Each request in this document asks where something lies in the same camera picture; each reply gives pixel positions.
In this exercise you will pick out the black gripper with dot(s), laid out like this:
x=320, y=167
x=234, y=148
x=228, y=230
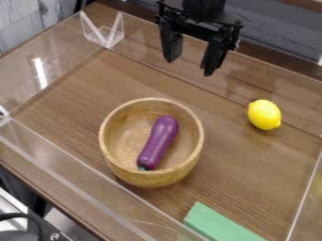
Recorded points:
x=203, y=20

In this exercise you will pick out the green block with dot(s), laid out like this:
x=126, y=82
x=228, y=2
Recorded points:
x=215, y=227

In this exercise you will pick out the yellow toy lemon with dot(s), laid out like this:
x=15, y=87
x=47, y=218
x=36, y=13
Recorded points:
x=265, y=115

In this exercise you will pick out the clear acrylic corner bracket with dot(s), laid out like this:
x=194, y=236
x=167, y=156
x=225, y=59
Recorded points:
x=105, y=36

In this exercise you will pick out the purple toy eggplant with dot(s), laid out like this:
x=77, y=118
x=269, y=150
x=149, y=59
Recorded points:
x=162, y=136

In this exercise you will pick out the brown wooden bowl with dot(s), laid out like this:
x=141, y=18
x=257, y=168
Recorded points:
x=123, y=134

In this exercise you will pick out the clear acrylic enclosure wall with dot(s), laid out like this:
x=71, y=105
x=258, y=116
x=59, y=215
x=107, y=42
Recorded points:
x=258, y=176

